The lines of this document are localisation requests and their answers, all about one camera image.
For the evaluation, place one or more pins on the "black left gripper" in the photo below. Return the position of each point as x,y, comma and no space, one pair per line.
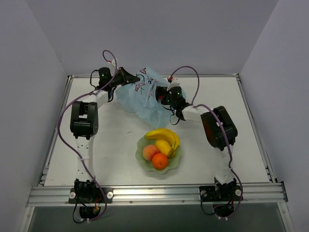
123,75

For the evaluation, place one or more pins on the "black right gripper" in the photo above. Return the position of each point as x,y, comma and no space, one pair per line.
160,92

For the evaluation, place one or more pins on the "light blue plastic bag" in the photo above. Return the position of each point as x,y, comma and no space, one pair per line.
139,98

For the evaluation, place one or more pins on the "yellow fake banana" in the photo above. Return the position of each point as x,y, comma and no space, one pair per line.
165,134

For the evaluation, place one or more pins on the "yellow fake lemon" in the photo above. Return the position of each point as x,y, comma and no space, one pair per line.
164,146

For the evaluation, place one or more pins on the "pink fake peach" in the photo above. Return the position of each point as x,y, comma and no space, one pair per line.
149,151

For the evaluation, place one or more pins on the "orange fake fruit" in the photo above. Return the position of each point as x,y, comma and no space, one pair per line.
160,161

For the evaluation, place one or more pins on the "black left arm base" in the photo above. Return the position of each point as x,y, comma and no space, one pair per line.
90,201

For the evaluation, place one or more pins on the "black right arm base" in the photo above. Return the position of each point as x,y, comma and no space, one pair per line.
225,199

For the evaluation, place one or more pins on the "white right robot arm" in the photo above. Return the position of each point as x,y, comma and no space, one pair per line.
219,128

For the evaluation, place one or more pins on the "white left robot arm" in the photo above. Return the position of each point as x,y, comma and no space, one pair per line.
84,122

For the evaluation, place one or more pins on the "green scalloped glass bowl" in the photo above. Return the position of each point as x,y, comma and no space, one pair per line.
147,165

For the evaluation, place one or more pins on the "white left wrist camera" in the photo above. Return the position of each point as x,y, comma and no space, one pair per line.
113,64

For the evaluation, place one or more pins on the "aluminium front rail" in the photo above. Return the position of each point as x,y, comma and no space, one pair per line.
156,195

